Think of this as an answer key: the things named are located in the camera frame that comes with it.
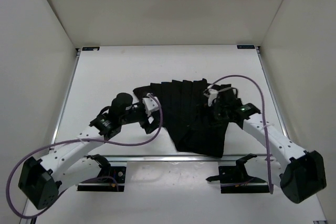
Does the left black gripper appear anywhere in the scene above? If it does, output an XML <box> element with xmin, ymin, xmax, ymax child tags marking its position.
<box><xmin>122</xmin><ymin>90</ymin><xmax>164</xmax><ymax>132</ymax></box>

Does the black pleated skirt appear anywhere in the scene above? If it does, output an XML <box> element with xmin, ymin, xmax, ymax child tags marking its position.
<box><xmin>133</xmin><ymin>78</ymin><xmax>229</xmax><ymax>158</ymax></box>

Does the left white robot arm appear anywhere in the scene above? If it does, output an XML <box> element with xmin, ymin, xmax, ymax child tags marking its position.
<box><xmin>18</xmin><ymin>93</ymin><xmax>163</xmax><ymax>210</ymax></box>

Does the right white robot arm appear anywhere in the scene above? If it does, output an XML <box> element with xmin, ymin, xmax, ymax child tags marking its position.
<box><xmin>204</xmin><ymin>84</ymin><xmax>327</xmax><ymax>204</ymax></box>

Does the right blue table label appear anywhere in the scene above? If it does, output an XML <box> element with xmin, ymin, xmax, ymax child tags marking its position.
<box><xmin>237</xmin><ymin>45</ymin><xmax>255</xmax><ymax>49</ymax></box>

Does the blue table label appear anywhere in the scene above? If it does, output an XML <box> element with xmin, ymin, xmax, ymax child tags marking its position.
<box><xmin>237</xmin><ymin>45</ymin><xmax>255</xmax><ymax>49</ymax></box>
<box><xmin>81</xmin><ymin>47</ymin><xmax>100</xmax><ymax>51</ymax></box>

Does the left blue table label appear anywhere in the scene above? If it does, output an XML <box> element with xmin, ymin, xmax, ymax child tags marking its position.
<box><xmin>81</xmin><ymin>47</ymin><xmax>100</xmax><ymax>51</ymax></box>

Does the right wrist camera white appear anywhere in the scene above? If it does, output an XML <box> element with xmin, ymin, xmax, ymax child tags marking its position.
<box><xmin>203</xmin><ymin>88</ymin><xmax>218</xmax><ymax>107</ymax></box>

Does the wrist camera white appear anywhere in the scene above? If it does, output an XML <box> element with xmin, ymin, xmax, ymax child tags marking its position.
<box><xmin>203</xmin><ymin>88</ymin><xmax>218</xmax><ymax>107</ymax></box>
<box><xmin>142</xmin><ymin>97</ymin><xmax>159</xmax><ymax>117</ymax></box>

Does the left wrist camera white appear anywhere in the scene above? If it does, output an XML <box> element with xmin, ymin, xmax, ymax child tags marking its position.
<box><xmin>142</xmin><ymin>97</ymin><xmax>159</xmax><ymax>117</ymax></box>

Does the aluminium table edge rail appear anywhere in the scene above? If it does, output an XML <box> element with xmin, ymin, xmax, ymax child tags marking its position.
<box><xmin>48</xmin><ymin>154</ymin><xmax>297</xmax><ymax>162</ymax></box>

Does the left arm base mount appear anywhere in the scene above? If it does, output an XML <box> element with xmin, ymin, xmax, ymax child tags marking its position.
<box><xmin>77</xmin><ymin>154</ymin><xmax>127</xmax><ymax>192</ymax></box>

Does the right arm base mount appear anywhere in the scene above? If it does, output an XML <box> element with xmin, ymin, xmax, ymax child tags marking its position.
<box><xmin>206</xmin><ymin>154</ymin><xmax>269</xmax><ymax>194</ymax></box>

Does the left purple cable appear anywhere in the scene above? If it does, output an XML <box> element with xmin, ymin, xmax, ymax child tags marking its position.
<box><xmin>5</xmin><ymin>93</ymin><xmax>165</xmax><ymax>219</ymax></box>

